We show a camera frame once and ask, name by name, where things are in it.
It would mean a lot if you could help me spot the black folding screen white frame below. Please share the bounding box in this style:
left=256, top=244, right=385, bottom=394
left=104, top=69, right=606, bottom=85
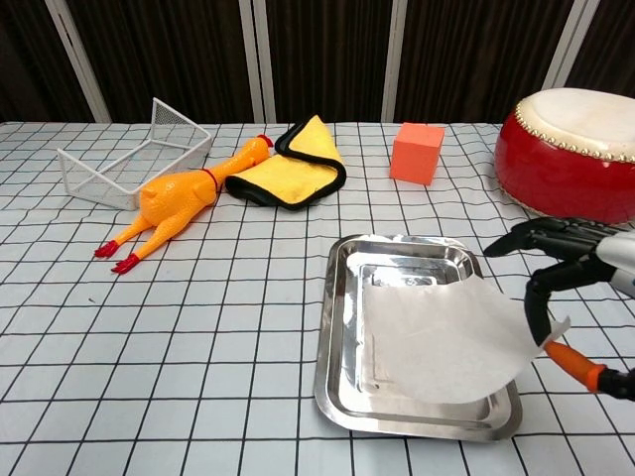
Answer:
left=0, top=0, right=635, bottom=124

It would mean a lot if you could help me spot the white parchment paper sheet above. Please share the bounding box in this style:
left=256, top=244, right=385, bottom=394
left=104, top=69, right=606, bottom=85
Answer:
left=364, top=280, right=572, bottom=406

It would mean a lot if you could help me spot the white checkered tablecloth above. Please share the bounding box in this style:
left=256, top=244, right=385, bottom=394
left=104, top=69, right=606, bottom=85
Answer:
left=0, top=121, right=635, bottom=476

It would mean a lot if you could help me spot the white wire mesh basket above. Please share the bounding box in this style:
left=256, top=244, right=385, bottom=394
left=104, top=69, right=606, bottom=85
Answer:
left=57, top=96, right=213, bottom=212

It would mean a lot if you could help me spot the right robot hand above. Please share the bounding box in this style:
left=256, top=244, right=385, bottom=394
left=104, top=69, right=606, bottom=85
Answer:
left=483, top=216, right=635, bottom=398

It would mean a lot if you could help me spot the yellow cloth with black trim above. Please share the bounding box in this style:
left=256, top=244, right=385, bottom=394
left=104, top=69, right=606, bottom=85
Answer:
left=225, top=114, right=347, bottom=212

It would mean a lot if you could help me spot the silver metal tray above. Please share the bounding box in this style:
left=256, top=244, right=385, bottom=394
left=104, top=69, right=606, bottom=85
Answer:
left=313, top=233, right=523, bottom=442

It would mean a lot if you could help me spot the red drum with white skin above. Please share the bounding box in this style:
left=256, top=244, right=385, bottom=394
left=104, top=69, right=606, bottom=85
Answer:
left=493, top=87, right=635, bottom=227

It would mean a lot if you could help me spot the orange rubber chicken toy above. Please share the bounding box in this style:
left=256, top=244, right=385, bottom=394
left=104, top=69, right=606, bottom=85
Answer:
left=94, top=134, right=274, bottom=275

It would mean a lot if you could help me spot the orange cube block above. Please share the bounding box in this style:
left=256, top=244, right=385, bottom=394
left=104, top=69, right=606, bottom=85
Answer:
left=389, top=122, right=445, bottom=187

